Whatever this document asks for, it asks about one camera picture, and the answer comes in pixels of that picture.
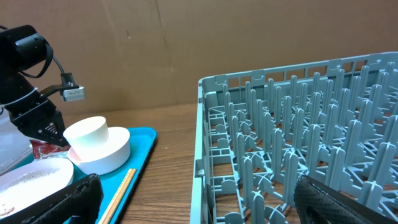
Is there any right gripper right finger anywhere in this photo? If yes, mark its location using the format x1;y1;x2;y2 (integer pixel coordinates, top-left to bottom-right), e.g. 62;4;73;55
294;175;395;224

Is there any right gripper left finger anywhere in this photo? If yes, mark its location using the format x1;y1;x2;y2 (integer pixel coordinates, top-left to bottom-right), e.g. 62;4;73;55
1;174;104;224

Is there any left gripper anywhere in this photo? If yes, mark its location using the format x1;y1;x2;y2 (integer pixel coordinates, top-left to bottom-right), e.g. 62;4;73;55
4;88;67;146

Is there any red snack wrapper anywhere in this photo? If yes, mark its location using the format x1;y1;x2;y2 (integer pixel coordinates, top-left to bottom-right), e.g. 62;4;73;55
30;139;71;160

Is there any white cup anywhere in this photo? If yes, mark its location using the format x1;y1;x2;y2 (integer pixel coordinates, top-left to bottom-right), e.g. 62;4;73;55
63;116;109;152

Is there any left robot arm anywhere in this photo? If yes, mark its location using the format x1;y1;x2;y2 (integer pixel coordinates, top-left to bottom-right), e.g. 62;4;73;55
1;25;68;147

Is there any clear plastic waste bin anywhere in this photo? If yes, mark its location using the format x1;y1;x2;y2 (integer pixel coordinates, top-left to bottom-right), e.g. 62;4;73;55
1;109;32;175

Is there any grey dishwasher rack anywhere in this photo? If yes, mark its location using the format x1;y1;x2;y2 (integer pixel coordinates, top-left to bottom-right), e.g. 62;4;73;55
190;52;397;223

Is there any left wooden chopstick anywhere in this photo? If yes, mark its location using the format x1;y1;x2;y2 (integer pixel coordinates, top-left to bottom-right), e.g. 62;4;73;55
98;168;135;224

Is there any wooden chopstick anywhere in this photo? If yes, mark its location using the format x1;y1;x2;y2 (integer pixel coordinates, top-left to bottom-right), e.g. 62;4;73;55
104;168;137;224
98;168;135;224

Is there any large white plate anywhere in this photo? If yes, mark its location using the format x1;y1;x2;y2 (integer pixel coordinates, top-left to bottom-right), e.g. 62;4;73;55
1;158;74;219

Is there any right wooden chopstick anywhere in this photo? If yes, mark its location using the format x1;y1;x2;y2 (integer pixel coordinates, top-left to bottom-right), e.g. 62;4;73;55
104;168;137;224

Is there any teal serving tray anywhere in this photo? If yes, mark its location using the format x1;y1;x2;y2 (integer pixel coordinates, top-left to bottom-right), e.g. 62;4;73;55
9;126;158;224

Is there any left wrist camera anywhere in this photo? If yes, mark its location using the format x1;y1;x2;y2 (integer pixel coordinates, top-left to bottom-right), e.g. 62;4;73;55
61;86;85;101

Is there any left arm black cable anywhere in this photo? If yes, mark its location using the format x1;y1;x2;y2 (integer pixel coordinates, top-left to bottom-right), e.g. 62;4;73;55
18;42;74;88

